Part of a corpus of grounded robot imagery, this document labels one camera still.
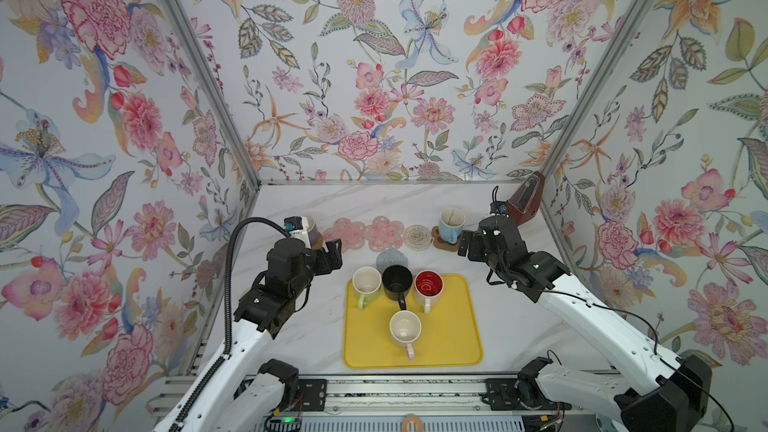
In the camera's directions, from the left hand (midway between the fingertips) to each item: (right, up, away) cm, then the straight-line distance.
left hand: (333, 245), depth 75 cm
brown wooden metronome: (+61, +12, +26) cm, 67 cm away
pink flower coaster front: (+1, 0, +32) cm, 32 cm away
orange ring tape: (+20, -40, -4) cm, 45 cm away
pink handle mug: (+19, -23, +7) cm, 31 cm away
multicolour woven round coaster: (+24, 0, +29) cm, 38 cm away
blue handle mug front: (+36, +5, +28) cm, 46 cm away
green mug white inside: (+8, -13, +15) cm, 21 cm away
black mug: (+17, -13, +15) cm, 26 cm away
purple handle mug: (-11, +1, +27) cm, 29 cm away
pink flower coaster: (+13, 0, +31) cm, 34 cm away
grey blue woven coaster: (+15, -7, +23) cm, 28 cm away
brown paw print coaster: (+32, -3, +28) cm, 43 cm away
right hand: (+37, +2, +4) cm, 37 cm away
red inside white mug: (+26, -15, +15) cm, 34 cm away
